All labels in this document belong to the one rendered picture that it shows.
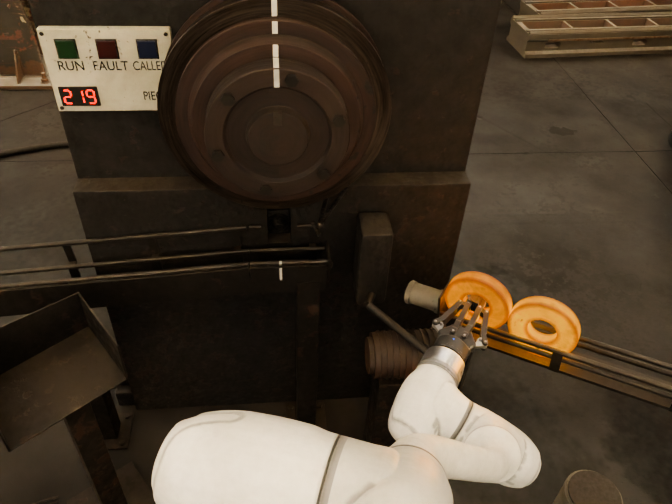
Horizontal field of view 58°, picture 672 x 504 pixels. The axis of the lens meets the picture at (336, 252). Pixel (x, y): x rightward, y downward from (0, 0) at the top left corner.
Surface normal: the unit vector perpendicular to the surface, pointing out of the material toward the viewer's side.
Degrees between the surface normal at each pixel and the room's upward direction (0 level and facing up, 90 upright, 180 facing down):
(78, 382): 5
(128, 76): 90
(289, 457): 3
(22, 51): 90
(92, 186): 0
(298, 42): 31
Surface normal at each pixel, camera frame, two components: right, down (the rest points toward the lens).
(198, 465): -0.29, -0.48
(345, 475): -0.08, -0.70
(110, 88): 0.10, 0.66
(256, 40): -0.11, -0.36
